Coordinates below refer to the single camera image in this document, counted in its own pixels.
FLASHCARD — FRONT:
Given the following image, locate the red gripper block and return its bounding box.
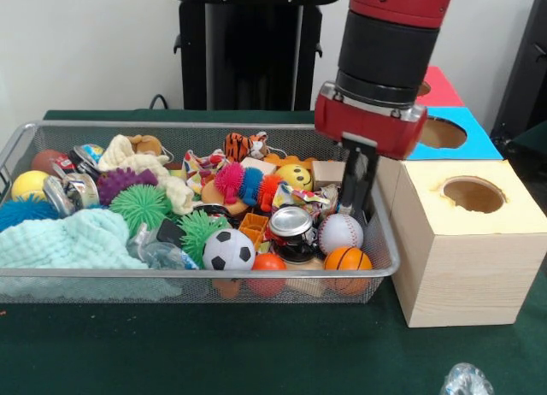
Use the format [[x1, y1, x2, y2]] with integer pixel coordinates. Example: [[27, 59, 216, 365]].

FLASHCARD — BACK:
[[314, 81, 428, 216]]

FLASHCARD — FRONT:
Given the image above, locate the orange basketball toy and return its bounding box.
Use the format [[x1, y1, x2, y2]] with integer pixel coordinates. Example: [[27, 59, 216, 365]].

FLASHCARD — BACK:
[[323, 245, 373, 271]]

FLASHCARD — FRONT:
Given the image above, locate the silver soda can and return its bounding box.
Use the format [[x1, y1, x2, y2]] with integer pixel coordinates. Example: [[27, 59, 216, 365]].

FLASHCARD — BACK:
[[268, 205, 316, 259]]

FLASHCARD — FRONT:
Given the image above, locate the bottle with blue label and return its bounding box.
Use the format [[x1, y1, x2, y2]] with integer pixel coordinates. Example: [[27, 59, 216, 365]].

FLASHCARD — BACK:
[[442, 363, 495, 395]]

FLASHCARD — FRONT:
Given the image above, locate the wooden box with three holes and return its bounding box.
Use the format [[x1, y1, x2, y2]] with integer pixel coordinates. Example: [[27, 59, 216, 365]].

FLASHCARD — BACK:
[[375, 65, 547, 327]]

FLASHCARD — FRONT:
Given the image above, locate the silver mesh bin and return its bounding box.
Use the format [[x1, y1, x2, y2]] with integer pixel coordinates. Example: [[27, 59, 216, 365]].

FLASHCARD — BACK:
[[0, 120, 403, 305]]

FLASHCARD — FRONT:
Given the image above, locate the white baseball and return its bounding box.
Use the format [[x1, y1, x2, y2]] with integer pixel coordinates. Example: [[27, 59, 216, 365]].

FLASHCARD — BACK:
[[317, 213, 365, 255]]

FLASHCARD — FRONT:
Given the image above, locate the yellow smiley face ball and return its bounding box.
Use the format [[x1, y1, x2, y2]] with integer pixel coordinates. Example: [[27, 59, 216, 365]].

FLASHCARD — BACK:
[[275, 163, 315, 193]]

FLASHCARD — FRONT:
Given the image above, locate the red rubber ball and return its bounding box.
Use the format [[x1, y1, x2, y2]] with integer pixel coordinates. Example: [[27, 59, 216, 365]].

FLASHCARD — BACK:
[[251, 252, 287, 271]]

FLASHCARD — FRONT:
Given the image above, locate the orange tiger plush toy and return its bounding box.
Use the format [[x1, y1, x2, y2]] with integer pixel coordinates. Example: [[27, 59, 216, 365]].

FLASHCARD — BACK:
[[224, 131, 270, 162]]

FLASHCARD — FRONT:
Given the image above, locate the black and white soccer ball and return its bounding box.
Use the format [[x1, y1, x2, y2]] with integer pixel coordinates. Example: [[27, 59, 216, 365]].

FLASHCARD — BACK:
[[202, 227, 256, 271]]

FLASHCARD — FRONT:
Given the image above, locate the green spiky ball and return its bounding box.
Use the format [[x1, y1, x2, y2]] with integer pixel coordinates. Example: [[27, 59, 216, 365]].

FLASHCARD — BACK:
[[109, 185, 174, 236], [177, 209, 232, 268]]

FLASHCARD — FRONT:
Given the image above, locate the black flat panel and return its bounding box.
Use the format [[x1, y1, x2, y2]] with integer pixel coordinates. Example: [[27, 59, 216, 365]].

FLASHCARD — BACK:
[[490, 0, 547, 144]]

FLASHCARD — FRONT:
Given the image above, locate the mint green cloth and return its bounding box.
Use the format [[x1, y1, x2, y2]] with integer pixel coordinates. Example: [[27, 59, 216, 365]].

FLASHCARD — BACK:
[[0, 208, 150, 270]]

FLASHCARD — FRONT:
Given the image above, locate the plain yellow ball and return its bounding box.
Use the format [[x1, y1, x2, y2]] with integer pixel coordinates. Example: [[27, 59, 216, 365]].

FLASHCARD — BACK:
[[11, 170, 50, 202]]

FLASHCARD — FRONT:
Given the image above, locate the blue spiky ball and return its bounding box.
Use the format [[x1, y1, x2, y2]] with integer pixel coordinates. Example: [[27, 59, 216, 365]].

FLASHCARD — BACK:
[[0, 200, 61, 233]]

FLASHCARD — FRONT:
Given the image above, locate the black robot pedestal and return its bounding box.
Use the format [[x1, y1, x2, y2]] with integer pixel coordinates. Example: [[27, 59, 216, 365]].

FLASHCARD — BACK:
[[164, 0, 345, 111]]

